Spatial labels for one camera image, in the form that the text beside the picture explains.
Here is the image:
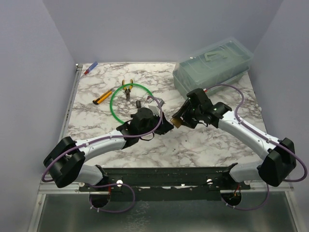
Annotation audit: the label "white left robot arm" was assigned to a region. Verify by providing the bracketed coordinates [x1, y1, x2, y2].
[43, 107, 174, 191]

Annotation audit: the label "brass padlock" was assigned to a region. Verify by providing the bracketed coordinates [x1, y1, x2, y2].
[170, 117, 183, 128]

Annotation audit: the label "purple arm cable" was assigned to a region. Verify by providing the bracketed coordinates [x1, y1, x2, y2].
[204, 84, 309, 211]
[41, 95, 163, 183]

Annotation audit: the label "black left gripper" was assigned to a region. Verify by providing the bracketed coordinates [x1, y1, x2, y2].
[139, 110, 173, 136]

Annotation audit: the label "blue red screwdriver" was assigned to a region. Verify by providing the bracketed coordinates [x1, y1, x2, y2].
[84, 62, 98, 75]

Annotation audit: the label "translucent green plastic toolbox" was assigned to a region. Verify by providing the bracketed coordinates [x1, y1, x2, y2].
[172, 37, 253, 98]

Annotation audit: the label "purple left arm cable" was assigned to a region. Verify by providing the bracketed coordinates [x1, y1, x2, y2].
[41, 95, 163, 183]

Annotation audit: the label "yellow black utility knife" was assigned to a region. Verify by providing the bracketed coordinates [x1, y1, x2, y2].
[93, 89, 112, 105]

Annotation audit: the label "aluminium side rail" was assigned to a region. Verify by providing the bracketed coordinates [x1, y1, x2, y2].
[57, 64, 83, 144]

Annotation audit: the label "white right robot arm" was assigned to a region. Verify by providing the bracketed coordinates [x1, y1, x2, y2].
[171, 88, 296, 189]

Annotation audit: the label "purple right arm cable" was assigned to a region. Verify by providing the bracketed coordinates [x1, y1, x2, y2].
[204, 84, 309, 211]

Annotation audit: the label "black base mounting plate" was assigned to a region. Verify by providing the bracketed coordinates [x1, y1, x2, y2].
[91, 167, 244, 202]

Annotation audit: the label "yellow handled pliers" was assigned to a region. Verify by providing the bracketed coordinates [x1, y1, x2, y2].
[122, 79, 133, 102]

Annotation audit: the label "black T-shaped tool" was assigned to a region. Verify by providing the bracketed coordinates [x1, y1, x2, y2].
[136, 100, 141, 109]

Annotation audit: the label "green cable lock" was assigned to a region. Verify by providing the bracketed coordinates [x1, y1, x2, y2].
[109, 83, 153, 124]

